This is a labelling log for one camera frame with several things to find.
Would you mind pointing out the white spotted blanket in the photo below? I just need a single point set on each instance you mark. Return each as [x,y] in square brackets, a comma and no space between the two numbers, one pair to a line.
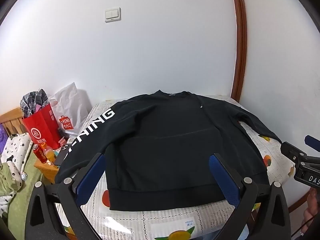
[17,147]

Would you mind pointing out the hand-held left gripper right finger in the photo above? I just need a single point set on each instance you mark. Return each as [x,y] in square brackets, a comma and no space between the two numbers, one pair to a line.
[223,177]

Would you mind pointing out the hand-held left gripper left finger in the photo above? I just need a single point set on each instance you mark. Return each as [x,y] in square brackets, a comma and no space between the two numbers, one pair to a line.
[90,175]

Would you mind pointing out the black phone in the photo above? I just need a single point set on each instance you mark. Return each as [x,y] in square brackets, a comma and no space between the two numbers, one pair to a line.
[60,158]

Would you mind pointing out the wooden headboard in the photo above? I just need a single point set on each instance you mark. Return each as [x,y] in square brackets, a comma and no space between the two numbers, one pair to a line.
[12,120]

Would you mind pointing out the orange drink bottle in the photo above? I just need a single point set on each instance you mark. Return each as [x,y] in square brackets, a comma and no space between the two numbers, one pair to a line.
[49,155]

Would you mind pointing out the purple bag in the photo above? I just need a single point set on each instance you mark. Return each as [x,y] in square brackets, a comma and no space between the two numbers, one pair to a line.
[3,136]

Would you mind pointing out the small silver ball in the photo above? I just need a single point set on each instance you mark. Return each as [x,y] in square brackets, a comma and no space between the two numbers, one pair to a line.
[24,176]

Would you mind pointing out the grey plaid cloth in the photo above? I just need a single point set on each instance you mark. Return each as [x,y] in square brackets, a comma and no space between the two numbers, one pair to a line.
[33,100]

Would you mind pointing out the person's right hand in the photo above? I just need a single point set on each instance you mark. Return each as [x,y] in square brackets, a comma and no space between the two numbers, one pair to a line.
[312,210]

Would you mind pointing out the fruit print tablecloth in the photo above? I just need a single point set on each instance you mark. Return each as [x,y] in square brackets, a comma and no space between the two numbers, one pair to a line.
[175,221]

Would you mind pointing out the white plastic bag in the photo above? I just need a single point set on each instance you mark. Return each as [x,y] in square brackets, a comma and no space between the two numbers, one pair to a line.
[72,105]

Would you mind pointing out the black sweatshirt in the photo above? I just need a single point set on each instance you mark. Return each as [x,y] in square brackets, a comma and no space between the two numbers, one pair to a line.
[162,142]

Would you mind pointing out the grey remote control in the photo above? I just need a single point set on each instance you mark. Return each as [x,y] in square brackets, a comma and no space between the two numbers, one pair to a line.
[71,140]

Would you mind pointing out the green bedsheet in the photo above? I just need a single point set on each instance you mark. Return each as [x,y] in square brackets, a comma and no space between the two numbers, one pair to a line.
[27,200]

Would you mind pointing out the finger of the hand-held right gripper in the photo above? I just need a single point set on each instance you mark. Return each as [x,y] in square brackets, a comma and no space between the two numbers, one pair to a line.
[291,150]
[312,143]

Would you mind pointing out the white light switch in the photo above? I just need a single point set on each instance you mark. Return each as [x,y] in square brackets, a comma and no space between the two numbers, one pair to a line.
[113,15]

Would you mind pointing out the red drink can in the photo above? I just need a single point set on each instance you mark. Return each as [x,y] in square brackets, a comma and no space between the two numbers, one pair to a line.
[40,153]

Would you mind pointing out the brown wooden door frame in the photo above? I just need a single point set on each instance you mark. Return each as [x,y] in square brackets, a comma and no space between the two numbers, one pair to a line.
[239,42]

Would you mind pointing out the red paper bag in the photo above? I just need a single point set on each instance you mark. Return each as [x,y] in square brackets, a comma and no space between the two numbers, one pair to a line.
[40,127]

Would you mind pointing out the wooden nightstand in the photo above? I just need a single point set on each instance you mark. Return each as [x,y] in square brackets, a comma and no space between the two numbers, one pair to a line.
[48,173]

